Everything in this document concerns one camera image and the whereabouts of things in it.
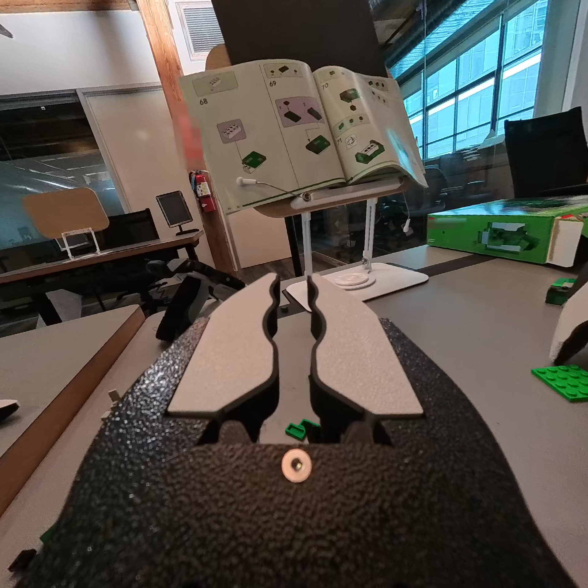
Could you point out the wooden post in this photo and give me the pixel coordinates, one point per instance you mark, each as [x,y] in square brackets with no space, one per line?
[165,69]

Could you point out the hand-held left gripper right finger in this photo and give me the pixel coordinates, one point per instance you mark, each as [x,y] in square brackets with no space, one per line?
[363,358]

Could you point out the red white fire sign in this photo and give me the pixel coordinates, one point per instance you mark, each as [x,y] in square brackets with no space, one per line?
[188,135]

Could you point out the large paned window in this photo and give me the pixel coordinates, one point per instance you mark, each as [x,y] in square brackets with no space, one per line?
[473,69]

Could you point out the small screen on stand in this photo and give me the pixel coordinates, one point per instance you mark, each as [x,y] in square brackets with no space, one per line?
[171,209]

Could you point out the brown desk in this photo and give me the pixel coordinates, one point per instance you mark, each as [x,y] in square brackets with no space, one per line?
[115,255]

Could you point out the black office chair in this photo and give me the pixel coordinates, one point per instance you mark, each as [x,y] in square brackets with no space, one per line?
[546,151]
[131,225]

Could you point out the wall vent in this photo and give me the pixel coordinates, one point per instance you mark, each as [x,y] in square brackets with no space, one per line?
[197,32]

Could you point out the spare white gripper finger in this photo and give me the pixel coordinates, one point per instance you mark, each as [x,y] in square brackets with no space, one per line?
[5,409]

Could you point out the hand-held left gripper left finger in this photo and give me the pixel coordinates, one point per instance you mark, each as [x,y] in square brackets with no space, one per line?
[220,349]

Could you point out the red fire extinguisher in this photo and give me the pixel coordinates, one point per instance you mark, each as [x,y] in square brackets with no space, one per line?
[202,190]

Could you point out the bright green square lego plate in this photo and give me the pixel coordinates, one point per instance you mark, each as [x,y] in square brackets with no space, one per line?
[562,383]

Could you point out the large black panel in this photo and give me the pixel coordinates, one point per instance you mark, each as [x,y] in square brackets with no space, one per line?
[298,32]

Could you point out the brown board on clear stand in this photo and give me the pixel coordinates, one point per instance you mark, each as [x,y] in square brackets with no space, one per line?
[64,211]

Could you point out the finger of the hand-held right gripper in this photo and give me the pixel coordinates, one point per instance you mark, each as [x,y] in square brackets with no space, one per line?
[574,317]

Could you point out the white book stand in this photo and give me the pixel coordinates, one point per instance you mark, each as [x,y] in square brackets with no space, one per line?
[395,281]

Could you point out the green lego set box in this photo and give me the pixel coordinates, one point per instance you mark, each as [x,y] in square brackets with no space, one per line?
[496,229]

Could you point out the green lego build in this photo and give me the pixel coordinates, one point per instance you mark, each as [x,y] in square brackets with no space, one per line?
[556,294]

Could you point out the spare black white gripper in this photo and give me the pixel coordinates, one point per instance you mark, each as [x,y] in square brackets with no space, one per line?
[183,303]

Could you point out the lego instruction booklet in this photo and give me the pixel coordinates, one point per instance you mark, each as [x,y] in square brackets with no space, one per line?
[275,128]

